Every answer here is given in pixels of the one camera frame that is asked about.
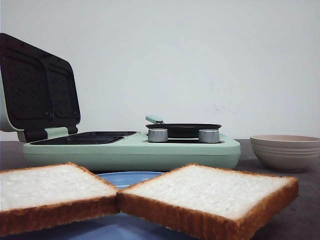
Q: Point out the left silver control knob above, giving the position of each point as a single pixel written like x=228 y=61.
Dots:
x=157 y=135

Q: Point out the blue plate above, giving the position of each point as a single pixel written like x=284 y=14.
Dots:
x=103 y=228

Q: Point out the beige ribbed bowl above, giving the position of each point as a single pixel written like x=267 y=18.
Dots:
x=287 y=153

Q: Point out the silver control knob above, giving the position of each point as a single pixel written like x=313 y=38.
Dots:
x=209 y=136
x=157 y=135

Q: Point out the mint green sandwich maker lid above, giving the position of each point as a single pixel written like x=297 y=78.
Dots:
x=37 y=91

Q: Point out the black frying pan green handle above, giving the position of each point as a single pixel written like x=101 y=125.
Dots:
x=180 y=130

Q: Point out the white bread slice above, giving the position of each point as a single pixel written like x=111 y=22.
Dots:
x=210 y=203
x=37 y=198

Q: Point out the mint green breakfast maker base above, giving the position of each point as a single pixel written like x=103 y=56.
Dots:
x=130 y=151

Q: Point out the right silver control knob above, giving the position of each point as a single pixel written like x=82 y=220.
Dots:
x=209 y=136

